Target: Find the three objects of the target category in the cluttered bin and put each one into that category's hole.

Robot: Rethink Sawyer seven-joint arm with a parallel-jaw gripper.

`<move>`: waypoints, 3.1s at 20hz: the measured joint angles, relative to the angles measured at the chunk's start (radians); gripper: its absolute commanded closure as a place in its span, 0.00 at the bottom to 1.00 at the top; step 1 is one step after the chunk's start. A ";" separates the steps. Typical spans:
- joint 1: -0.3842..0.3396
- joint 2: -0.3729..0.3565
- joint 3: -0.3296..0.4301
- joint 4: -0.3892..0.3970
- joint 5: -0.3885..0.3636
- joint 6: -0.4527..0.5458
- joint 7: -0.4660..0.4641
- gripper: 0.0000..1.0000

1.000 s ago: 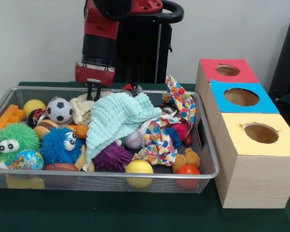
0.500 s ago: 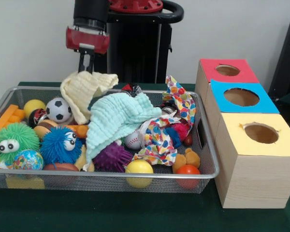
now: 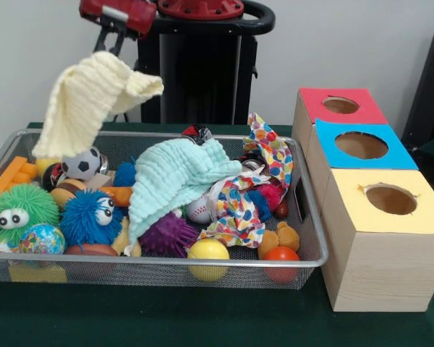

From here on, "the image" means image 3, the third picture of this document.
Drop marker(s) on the crushed soda can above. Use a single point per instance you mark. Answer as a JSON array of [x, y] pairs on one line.
[[197, 132]]

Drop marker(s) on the mint green cloth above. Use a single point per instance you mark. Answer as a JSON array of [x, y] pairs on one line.
[[166, 173]]

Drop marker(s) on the green spiky ball with eyes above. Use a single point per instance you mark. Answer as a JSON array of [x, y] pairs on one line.
[[21, 206]]

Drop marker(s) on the yellow ball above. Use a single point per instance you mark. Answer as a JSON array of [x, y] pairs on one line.
[[45, 165], [209, 253]]

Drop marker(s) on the red orange ball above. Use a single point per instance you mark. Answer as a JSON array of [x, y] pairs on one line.
[[281, 258]]

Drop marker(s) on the dark green tablecloth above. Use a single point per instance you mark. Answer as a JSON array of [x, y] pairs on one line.
[[166, 318]]

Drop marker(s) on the blue spiky ball with eyes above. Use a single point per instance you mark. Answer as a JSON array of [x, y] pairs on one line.
[[83, 220]]

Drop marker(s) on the wooden three-hole box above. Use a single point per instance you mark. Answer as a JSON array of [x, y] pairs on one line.
[[379, 271]]

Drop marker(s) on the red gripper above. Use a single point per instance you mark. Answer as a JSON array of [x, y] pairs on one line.
[[137, 12]]

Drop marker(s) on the cream waffle cloth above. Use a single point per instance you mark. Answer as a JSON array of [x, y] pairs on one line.
[[83, 101]]

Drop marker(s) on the purple knobbly toy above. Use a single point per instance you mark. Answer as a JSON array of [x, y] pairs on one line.
[[166, 235]]

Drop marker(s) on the small soccer ball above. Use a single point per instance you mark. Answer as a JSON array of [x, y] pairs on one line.
[[81, 164]]

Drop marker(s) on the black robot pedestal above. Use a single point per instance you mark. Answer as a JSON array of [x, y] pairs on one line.
[[202, 72]]

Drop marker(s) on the polka dot cloth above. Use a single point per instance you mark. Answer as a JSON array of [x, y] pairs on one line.
[[238, 209]]

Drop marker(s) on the orange ladder-shaped block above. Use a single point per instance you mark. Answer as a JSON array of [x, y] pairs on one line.
[[11, 177]]

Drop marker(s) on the globe print ball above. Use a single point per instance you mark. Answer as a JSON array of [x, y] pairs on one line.
[[41, 238]]

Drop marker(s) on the black panel stand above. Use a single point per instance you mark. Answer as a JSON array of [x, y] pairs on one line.
[[426, 90]]

